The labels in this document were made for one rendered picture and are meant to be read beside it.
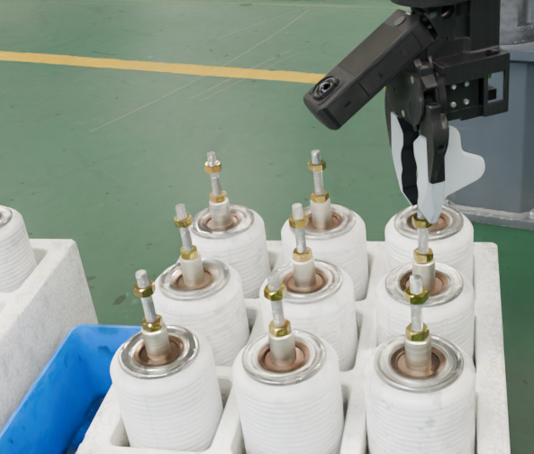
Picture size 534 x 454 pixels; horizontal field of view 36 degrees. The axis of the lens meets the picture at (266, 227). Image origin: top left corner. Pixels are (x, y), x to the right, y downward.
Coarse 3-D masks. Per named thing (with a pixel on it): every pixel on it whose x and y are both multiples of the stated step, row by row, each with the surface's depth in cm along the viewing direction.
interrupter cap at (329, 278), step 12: (288, 264) 85; (324, 264) 85; (288, 276) 84; (324, 276) 83; (336, 276) 83; (288, 288) 82; (300, 288) 82; (312, 288) 82; (324, 288) 81; (336, 288) 81; (288, 300) 80; (300, 300) 80; (312, 300) 79
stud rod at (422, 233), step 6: (420, 210) 75; (420, 216) 76; (426, 228) 76; (420, 234) 77; (426, 234) 77; (420, 240) 77; (426, 240) 77; (420, 246) 78; (426, 246) 77; (420, 252) 78; (426, 252) 78
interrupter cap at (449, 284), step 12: (408, 264) 83; (444, 264) 82; (396, 276) 81; (408, 276) 81; (444, 276) 81; (456, 276) 80; (396, 288) 80; (444, 288) 79; (456, 288) 78; (396, 300) 78; (432, 300) 77; (444, 300) 77
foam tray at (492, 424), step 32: (384, 256) 98; (480, 256) 96; (480, 288) 90; (256, 320) 90; (480, 320) 86; (480, 352) 81; (224, 384) 83; (352, 384) 79; (480, 384) 77; (96, 416) 80; (224, 416) 78; (352, 416) 76; (480, 416) 74; (96, 448) 76; (128, 448) 76; (224, 448) 74; (352, 448) 72; (480, 448) 71
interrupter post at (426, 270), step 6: (414, 264) 78; (420, 264) 78; (426, 264) 78; (432, 264) 78; (414, 270) 79; (420, 270) 78; (426, 270) 78; (432, 270) 78; (426, 276) 78; (432, 276) 79; (426, 282) 79; (432, 282) 79; (432, 288) 79
